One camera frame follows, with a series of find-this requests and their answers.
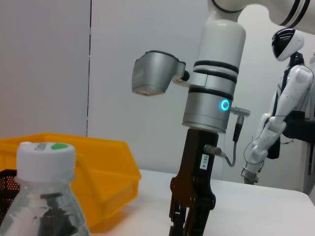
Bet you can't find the clear green-label water bottle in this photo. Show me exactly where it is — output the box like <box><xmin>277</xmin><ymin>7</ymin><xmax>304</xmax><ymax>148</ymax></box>
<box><xmin>0</xmin><ymin>141</ymin><xmax>91</xmax><ymax>236</ymax></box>

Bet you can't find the right wrist camera housing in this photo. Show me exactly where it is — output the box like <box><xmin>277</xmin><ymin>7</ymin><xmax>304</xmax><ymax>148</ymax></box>
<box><xmin>131</xmin><ymin>50</ymin><xmax>190</xmax><ymax>96</ymax></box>

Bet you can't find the black mesh pen holder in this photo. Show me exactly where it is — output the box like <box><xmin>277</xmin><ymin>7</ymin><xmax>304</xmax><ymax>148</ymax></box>
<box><xmin>0</xmin><ymin>168</ymin><xmax>22</xmax><ymax>222</ymax></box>

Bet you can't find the black stand behind humanoid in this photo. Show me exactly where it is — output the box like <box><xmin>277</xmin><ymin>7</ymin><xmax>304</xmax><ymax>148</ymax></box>
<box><xmin>283</xmin><ymin>110</ymin><xmax>315</xmax><ymax>142</ymax></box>

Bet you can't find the yellow plastic bin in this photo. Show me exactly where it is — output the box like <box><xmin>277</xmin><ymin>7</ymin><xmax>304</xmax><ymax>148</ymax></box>
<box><xmin>0</xmin><ymin>132</ymin><xmax>142</xmax><ymax>233</ymax></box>

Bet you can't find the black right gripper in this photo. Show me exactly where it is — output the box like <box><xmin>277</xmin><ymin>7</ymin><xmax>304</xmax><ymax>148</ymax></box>
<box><xmin>169</xmin><ymin>128</ymin><xmax>220</xmax><ymax>236</ymax></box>

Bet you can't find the right gripper cable with connectors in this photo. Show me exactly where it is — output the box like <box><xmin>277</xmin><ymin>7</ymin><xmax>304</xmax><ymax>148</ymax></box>
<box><xmin>203</xmin><ymin>106</ymin><xmax>251</xmax><ymax>168</ymax></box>

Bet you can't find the white humanoid robot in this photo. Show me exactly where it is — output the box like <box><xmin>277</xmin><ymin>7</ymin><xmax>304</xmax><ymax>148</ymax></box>
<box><xmin>241</xmin><ymin>28</ymin><xmax>315</xmax><ymax>184</ymax></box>

